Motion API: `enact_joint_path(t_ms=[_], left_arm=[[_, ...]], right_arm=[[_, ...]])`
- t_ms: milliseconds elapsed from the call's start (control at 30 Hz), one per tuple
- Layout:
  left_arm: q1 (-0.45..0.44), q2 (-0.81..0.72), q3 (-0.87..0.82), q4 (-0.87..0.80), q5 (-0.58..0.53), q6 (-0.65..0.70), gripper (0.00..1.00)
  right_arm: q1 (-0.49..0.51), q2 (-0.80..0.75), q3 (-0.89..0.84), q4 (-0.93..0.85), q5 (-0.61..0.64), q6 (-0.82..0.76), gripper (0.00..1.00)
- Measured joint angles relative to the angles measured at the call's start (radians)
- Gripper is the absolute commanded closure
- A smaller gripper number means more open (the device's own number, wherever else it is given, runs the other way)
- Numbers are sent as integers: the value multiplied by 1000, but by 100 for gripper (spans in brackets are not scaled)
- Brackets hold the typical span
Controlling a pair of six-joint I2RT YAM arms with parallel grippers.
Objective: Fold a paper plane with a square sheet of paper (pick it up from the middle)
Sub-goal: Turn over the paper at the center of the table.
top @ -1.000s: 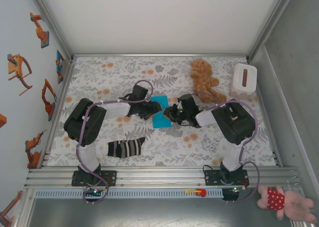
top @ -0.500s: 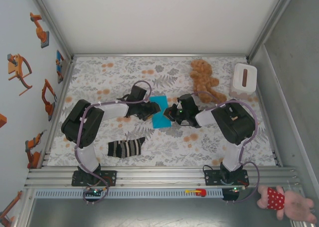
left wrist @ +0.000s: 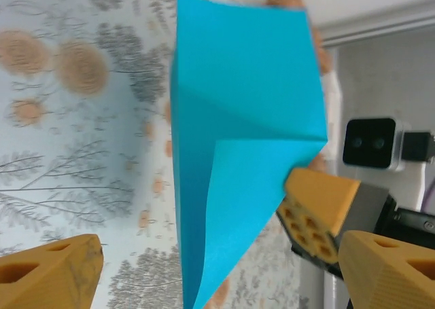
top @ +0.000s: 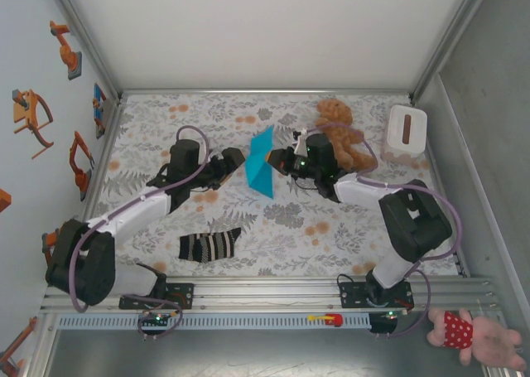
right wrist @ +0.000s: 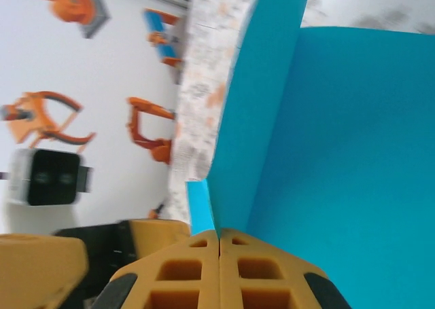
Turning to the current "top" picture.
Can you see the aluminium frame side rail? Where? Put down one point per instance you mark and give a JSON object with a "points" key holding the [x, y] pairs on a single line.
{"points": [[439, 178], [100, 165]]}

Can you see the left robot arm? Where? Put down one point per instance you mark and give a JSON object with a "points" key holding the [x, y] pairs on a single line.
{"points": [[78, 265]]}

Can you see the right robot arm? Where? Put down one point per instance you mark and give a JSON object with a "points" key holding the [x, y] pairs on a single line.
{"points": [[414, 223]]}

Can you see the black white striped sock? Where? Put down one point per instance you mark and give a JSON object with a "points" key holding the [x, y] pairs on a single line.
{"points": [[207, 246]]}

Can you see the red yellow small toy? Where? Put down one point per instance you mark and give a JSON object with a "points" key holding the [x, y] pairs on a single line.
{"points": [[333, 320]]}

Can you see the orange block wall sticker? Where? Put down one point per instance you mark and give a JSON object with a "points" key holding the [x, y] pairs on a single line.
{"points": [[4, 201]]}

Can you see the aluminium frame cross rail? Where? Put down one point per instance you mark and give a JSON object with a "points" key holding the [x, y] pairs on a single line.
{"points": [[265, 91]]}

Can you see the turquoise cloth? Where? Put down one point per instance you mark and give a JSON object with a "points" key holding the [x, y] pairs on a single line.
{"points": [[258, 170]]}

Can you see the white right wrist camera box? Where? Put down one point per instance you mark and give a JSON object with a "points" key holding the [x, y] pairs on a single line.
{"points": [[300, 143]]}

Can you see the aluminium mounting rail beam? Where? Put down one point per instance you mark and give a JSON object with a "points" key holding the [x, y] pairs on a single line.
{"points": [[269, 294]]}

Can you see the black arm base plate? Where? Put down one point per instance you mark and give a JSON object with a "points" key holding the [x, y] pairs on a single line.
{"points": [[352, 296], [184, 296]]}

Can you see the white tissue box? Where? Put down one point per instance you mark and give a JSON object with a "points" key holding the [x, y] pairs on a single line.
{"points": [[395, 128]]}

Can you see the floral patterned table mat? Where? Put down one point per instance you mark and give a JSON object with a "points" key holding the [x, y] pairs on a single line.
{"points": [[290, 248]]}

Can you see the brown teddy bear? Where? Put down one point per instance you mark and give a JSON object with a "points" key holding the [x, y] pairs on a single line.
{"points": [[335, 112]]}

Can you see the blue orange machine wall sticker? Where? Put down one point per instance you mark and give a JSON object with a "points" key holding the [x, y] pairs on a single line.
{"points": [[98, 107]]}

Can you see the orange gripper wall sticker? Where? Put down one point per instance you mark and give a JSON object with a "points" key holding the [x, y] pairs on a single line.
{"points": [[27, 112]]}

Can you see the aluminium frame post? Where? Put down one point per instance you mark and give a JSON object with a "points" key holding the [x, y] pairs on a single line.
{"points": [[455, 33], [83, 33]]}

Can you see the pink plush toy polka-dot dress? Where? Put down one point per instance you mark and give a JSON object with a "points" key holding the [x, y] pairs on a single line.
{"points": [[492, 344]]}

